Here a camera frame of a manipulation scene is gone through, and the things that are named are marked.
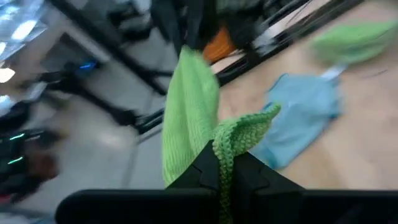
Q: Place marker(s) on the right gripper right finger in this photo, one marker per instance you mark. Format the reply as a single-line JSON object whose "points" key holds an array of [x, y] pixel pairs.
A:
{"points": [[295, 208]]}

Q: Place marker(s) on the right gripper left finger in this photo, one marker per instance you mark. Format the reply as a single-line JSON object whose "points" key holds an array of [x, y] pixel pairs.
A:
{"points": [[140, 207]]}

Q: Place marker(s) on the green microfiber towel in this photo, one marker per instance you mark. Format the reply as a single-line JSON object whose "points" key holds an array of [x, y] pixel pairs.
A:
{"points": [[189, 109], [351, 43]]}

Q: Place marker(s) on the light blue microfiber towel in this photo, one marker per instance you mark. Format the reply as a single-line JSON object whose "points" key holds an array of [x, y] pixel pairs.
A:
{"points": [[304, 118]]}

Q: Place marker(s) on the black machine green lights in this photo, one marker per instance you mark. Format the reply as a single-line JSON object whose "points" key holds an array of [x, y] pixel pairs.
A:
{"points": [[18, 174]]}

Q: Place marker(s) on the orange round object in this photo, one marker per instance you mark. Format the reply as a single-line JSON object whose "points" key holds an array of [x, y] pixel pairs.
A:
{"points": [[219, 46]]}

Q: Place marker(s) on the black table edge rail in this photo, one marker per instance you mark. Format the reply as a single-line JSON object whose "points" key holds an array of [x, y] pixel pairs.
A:
{"points": [[239, 70]]}

